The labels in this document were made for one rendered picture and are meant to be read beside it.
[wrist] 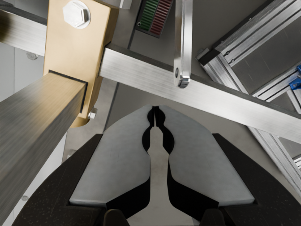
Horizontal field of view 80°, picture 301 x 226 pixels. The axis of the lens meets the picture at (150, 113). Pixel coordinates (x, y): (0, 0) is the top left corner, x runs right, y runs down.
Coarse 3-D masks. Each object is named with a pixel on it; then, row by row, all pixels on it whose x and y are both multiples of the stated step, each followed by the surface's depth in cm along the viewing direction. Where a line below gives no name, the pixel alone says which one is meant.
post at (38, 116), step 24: (24, 96) 13; (48, 96) 14; (72, 96) 15; (0, 120) 10; (24, 120) 11; (48, 120) 12; (72, 120) 17; (0, 144) 9; (24, 144) 10; (48, 144) 12; (0, 168) 8; (24, 168) 10; (0, 192) 8; (24, 192) 11; (0, 216) 9
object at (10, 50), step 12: (12, 0) 35; (0, 48) 36; (12, 48) 39; (0, 60) 37; (12, 60) 41; (0, 72) 38; (12, 72) 42; (0, 84) 39; (12, 84) 43; (0, 96) 40; (12, 216) 68
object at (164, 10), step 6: (162, 0) 29; (168, 0) 29; (162, 6) 29; (168, 6) 29; (156, 12) 30; (162, 12) 30; (156, 18) 30; (162, 18) 30; (156, 24) 30; (162, 24) 30; (150, 30) 31; (156, 30) 31
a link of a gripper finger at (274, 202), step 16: (224, 144) 9; (240, 160) 8; (240, 176) 7; (256, 176) 7; (272, 176) 7; (256, 192) 6; (272, 192) 6; (288, 192) 6; (224, 208) 6; (240, 208) 6; (256, 208) 6; (272, 208) 6; (288, 208) 6; (240, 224) 5; (256, 224) 5; (272, 224) 5; (288, 224) 5
